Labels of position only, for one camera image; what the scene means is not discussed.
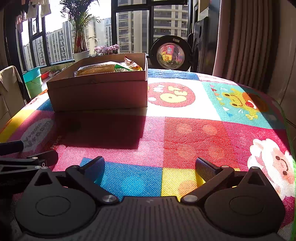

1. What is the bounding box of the pink cardboard box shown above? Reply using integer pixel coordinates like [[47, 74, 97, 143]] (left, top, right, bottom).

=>
[[47, 53, 148, 111]]

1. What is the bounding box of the barcode bread loaf packet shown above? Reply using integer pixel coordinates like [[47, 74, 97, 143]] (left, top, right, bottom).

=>
[[74, 63, 115, 76]]

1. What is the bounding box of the green-edged white candy bag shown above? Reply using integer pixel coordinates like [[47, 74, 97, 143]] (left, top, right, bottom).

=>
[[114, 64, 132, 72]]

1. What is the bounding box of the red peanut snack bag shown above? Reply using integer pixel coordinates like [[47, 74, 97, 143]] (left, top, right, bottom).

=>
[[125, 56, 142, 71]]

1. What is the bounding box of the colourful cartoon play mat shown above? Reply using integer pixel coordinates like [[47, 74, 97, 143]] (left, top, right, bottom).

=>
[[1, 69, 295, 240]]

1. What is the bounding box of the beige chair with cloth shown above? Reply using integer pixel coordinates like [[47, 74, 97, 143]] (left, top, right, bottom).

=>
[[0, 66, 25, 129]]

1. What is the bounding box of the green plastic bucket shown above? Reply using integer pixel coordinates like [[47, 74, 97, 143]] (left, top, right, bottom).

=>
[[25, 76, 43, 99]]

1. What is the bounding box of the teal plastic bucket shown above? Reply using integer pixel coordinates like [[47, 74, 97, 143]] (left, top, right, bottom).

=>
[[23, 67, 41, 83]]

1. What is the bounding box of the red plastic basin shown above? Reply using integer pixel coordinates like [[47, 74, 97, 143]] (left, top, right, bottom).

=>
[[41, 71, 50, 80]]

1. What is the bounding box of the pink flower pot plant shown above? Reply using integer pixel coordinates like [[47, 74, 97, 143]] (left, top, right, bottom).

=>
[[94, 44, 119, 56]]

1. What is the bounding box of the brown curtain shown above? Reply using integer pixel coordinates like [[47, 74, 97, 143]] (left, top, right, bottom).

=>
[[213, 1, 295, 92]]

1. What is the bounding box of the round washing machine door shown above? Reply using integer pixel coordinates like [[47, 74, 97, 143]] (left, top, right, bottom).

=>
[[149, 35, 192, 71]]

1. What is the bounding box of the tall plant white pot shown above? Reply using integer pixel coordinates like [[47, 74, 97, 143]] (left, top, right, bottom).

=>
[[60, 0, 100, 62]]

